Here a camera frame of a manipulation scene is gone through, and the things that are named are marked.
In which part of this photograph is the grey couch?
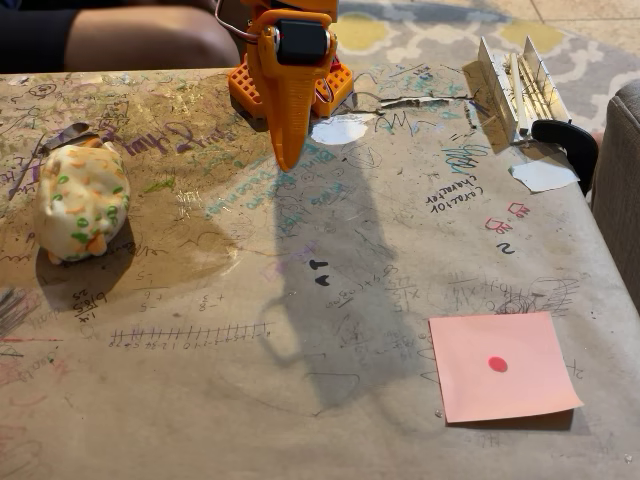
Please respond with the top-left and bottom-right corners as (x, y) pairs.
(591, 79), (640, 301)

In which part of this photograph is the pink sticky note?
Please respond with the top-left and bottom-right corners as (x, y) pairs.
(428, 310), (585, 425)

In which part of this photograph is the white spotted plush toy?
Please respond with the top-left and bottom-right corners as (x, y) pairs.
(32, 137), (132, 265)

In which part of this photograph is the grey curled paper scrap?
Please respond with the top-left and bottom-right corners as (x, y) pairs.
(42, 122), (99, 154)

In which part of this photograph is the grey yellow patterned rug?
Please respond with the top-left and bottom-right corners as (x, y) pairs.
(335, 0), (640, 121)

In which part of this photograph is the scribbled brown paper table cover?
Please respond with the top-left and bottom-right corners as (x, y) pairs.
(0, 63), (640, 480)

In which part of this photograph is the white oval paper patch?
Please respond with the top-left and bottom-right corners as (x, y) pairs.
(309, 113), (370, 146)

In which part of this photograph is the red white robot cable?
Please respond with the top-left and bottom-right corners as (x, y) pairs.
(213, 0), (251, 46)

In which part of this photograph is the white torn paper scrap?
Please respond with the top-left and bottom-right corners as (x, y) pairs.
(508, 159), (581, 194)

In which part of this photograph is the black curved plastic object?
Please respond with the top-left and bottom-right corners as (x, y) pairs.
(530, 119), (600, 196)

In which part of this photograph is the person's bare leg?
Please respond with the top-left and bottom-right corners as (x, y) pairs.
(0, 0), (242, 74)

